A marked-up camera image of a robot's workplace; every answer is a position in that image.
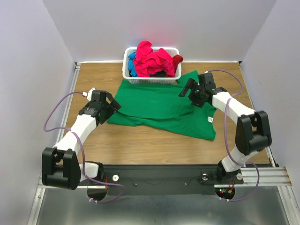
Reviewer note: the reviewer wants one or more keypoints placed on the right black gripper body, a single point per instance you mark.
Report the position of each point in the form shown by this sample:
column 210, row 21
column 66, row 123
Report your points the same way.
column 191, row 88

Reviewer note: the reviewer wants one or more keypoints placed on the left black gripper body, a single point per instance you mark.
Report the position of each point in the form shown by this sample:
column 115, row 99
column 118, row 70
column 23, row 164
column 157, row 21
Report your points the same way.
column 106, row 106

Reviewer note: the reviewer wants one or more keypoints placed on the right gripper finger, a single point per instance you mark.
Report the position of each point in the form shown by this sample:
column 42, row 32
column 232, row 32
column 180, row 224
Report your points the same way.
column 189, row 86
column 194, row 96

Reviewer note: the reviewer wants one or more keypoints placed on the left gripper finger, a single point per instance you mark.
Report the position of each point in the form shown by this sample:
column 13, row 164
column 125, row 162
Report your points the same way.
column 113, row 103
column 106, row 114

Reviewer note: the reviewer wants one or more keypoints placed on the green t shirt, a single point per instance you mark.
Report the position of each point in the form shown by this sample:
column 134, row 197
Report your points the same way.
column 159, row 106

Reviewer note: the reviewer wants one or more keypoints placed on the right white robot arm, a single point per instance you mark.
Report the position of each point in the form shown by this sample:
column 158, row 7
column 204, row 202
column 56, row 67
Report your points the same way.
column 252, row 127

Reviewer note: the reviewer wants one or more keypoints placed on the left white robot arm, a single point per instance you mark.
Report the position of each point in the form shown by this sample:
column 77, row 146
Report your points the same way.
column 60, row 164

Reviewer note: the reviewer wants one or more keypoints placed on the dark red t shirt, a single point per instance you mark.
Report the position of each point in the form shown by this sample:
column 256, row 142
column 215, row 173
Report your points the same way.
column 177, row 59

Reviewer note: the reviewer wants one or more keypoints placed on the black garment in basket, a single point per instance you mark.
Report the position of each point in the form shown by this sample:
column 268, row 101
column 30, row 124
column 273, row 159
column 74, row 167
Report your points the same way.
column 159, row 74

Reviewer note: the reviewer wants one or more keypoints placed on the white plastic laundry basket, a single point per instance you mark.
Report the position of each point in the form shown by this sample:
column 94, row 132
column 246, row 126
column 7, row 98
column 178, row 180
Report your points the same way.
column 140, row 80

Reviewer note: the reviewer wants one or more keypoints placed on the blue t shirt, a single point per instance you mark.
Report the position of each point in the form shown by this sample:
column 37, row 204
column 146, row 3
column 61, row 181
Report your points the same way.
column 131, row 66

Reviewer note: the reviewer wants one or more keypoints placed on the pink t shirt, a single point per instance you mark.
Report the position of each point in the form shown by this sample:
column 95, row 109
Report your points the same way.
column 148, row 62

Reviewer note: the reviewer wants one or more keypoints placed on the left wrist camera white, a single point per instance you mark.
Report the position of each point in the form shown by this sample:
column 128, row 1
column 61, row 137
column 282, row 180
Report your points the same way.
column 88, row 94

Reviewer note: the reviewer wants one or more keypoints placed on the aluminium frame rail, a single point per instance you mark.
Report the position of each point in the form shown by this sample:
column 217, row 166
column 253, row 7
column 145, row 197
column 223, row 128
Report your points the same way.
column 40, row 191

